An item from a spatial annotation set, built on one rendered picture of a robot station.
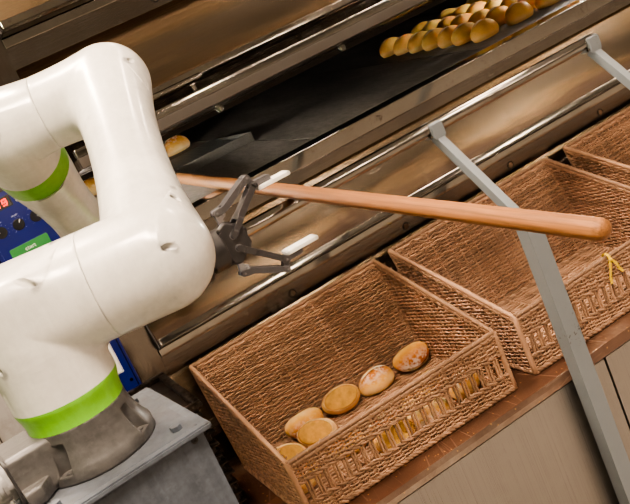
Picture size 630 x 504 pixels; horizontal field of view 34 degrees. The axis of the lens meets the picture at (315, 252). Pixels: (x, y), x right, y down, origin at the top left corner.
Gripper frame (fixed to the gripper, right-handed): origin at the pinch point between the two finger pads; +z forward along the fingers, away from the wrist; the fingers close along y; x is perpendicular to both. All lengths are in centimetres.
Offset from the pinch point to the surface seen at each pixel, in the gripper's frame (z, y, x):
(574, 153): 99, 37, -49
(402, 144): 35.0, 3.7, -18.1
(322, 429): -5, 56, -30
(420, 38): 100, -1, -107
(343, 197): 5.1, -0.1, 10.9
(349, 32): 45, -20, -41
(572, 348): 43, 55, 4
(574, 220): 6, 0, 75
